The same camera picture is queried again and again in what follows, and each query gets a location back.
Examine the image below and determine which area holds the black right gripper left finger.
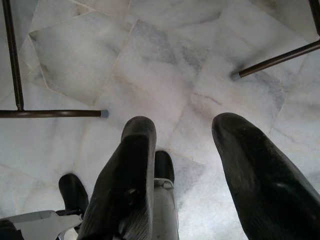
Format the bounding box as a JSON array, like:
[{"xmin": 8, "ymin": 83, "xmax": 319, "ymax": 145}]
[{"xmin": 77, "ymin": 116, "xmax": 157, "ymax": 240}]

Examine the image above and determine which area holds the dark brown metal tube leg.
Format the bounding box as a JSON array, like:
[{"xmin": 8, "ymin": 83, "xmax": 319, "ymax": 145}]
[
  {"xmin": 308, "ymin": 0, "xmax": 320, "ymax": 38},
  {"xmin": 231, "ymin": 39, "xmax": 320, "ymax": 81}
]

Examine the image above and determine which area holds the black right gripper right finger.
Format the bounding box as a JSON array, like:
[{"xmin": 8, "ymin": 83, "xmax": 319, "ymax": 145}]
[{"xmin": 211, "ymin": 112, "xmax": 320, "ymax": 240}]

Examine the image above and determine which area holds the dark brown metal tube frame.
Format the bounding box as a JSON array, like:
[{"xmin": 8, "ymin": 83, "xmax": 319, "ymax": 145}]
[{"xmin": 0, "ymin": 0, "xmax": 110, "ymax": 119}]

